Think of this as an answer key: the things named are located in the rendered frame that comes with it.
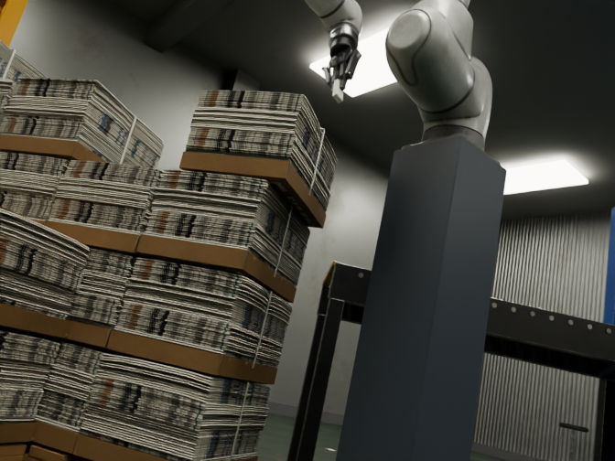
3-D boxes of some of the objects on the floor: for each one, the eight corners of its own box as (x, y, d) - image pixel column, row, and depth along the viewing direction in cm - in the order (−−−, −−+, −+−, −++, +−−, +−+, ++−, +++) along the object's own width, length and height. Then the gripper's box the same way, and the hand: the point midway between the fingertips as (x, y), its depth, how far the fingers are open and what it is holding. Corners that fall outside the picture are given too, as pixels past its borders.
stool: (607, 487, 608) (610, 433, 623) (584, 485, 575) (588, 427, 591) (559, 475, 648) (564, 423, 663) (536, 471, 616) (542, 418, 631)
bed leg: (282, 520, 162) (329, 296, 179) (282, 516, 167) (327, 299, 185) (301, 525, 162) (346, 300, 179) (300, 519, 167) (344, 303, 185)
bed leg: (280, 487, 210) (317, 313, 228) (280, 484, 216) (316, 315, 233) (295, 490, 210) (330, 316, 228) (295, 487, 216) (329, 317, 233)
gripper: (318, 48, 165) (310, 99, 151) (354, 26, 158) (350, 79, 144) (331, 65, 170) (325, 117, 156) (368, 46, 163) (364, 98, 149)
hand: (338, 91), depth 152 cm, fingers closed
